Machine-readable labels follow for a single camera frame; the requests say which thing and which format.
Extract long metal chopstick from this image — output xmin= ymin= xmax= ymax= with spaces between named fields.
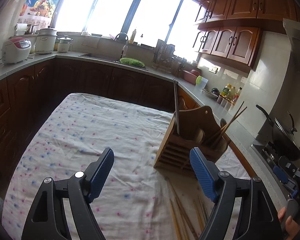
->
xmin=173 ymin=79 xmax=180 ymax=135

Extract upper wooden wall cabinets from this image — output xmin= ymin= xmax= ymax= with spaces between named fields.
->
xmin=193 ymin=0 xmax=300 ymax=72

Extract yellow oil bottle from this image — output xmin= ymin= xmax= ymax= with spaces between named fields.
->
xmin=221 ymin=83 xmax=232 ymax=97

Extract wooden utensil holder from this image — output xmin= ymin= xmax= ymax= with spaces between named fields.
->
xmin=154 ymin=106 xmax=229 ymax=177

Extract white red rice cooker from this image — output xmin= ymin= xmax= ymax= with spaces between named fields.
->
xmin=1 ymin=37 xmax=32 ymax=64

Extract lower wooden counter cabinets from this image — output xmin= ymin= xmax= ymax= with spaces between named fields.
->
xmin=0 ymin=57 xmax=201 ymax=181

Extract bamboo chopsticks in holder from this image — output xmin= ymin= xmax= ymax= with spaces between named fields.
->
xmin=209 ymin=101 xmax=247 ymax=148

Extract bamboo chopstick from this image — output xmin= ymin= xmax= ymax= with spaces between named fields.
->
xmin=166 ymin=177 xmax=199 ymax=239
xmin=193 ymin=200 xmax=204 ymax=231
xmin=170 ymin=199 xmax=182 ymax=240

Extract black wok with lid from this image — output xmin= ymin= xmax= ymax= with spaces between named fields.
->
xmin=256 ymin=105 xmax=300 ymax=161

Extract small white electric pot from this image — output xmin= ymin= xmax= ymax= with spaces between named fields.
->
xmin=57 ymin=35 xmax=73 ymax=53

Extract green colander basket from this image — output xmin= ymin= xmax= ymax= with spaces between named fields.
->
xmin=119 ymin=57 xmax=145 ymax=68

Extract person's right hand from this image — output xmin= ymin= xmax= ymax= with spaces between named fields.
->
xmin=277 ymin=207 xmax=300 ymax=240

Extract red plastic basin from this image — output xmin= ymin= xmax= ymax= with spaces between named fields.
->
xmin=183 ymin=69 xmax=201 ymax=85

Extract tropical fruit poster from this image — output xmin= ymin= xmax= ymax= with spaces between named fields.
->
xmin=17 ymin=0 xmax=59 ymax=30

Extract white green-lid container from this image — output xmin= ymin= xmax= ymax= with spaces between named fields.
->
xmin=195 ymin=75 xmax=208 ymax=89

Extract large white cooker pot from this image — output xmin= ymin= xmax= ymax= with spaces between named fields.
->
xmin=34 ymin=28 xmax=57 ymax=54

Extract dish drying rack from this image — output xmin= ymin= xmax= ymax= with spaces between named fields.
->
xmin=152 ymin=39 xmax=186 ymax=75

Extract floral white tablecloth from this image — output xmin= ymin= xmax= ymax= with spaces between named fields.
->
xmin=1 ymin=93 xmax=252 ymax=240

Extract range hood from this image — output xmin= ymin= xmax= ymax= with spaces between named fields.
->
xmin=282 ymin=18 xmax=300 ymax=78

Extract chrome sink faucet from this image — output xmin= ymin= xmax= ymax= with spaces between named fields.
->
xmin=114 ymin=32 xmax=129 ymax=59

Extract gas stove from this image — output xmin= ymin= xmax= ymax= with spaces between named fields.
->
xmin=251 ymin=142 xmax=298 ymax=176

